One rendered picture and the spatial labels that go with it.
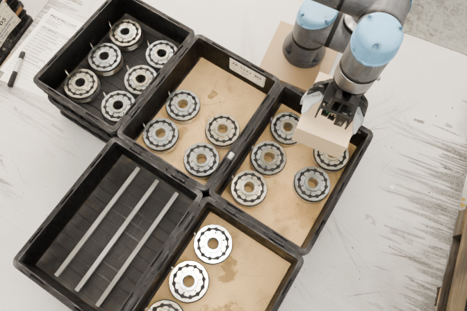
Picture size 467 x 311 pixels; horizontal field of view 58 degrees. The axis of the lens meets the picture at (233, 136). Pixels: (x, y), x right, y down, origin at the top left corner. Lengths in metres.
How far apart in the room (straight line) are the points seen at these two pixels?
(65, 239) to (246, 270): 0.49
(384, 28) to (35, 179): 1.13
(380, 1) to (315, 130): 0.33
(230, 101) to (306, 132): 0.40
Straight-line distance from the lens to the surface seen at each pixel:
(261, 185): 1.19
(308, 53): 1.46
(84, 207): 1.25
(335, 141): 0.97
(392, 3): 0.78
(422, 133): 1.56
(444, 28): 2.80
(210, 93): 1.32
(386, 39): 0.71
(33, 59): 1.66
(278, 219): 1.20
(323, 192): 1.21
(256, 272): 1.17
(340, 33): 1.36
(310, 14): 1.35
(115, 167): 1.26
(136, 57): 1.40
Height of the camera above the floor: 2.00
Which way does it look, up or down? 68 degrees down
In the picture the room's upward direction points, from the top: 5 degrees clockwise
